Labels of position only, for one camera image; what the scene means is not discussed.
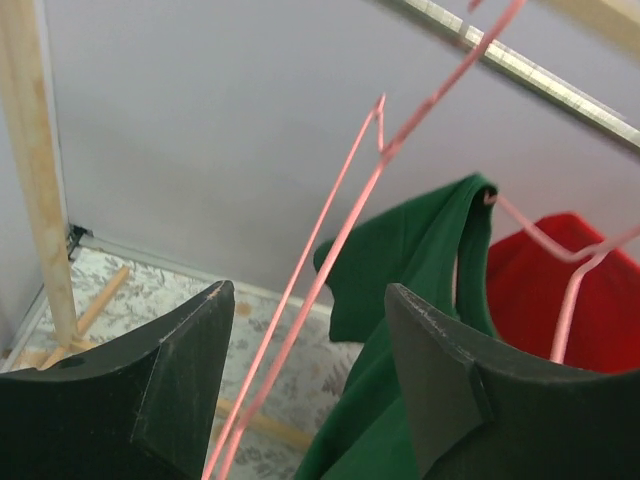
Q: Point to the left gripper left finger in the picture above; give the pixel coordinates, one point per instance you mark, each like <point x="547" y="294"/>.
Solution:
<point x="140" y="406"/>

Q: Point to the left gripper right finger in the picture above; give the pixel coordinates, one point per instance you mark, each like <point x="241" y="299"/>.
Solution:
<point x="500" y="410"/>

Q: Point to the red t shirt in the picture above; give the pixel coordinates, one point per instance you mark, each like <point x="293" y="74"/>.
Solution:
<point x="526" y="287"/>

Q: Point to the dark green t shirt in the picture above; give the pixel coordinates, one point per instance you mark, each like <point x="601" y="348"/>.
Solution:
<point x="409" y="286"/>

